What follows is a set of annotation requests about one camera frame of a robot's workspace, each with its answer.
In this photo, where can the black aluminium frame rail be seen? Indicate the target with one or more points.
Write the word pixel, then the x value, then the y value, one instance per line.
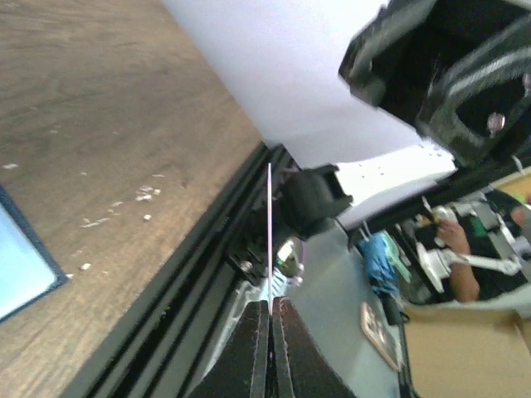
pixel 157 347

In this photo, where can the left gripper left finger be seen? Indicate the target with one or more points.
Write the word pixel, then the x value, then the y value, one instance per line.
pixel 241 369

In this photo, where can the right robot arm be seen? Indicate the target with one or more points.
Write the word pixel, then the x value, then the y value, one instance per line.
pixel 452 71

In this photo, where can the blue leather card holder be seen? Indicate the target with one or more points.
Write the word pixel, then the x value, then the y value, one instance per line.
pixel 28 270

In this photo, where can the red card with stripe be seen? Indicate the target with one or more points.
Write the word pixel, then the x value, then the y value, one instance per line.
pixel 269 236

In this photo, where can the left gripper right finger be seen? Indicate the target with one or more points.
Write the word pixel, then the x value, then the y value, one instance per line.
pixel 300 370

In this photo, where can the person at background desk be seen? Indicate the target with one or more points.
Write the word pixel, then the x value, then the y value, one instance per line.
pixel 467 283

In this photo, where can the cardboard box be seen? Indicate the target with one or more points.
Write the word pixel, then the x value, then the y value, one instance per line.
pixel 465 352

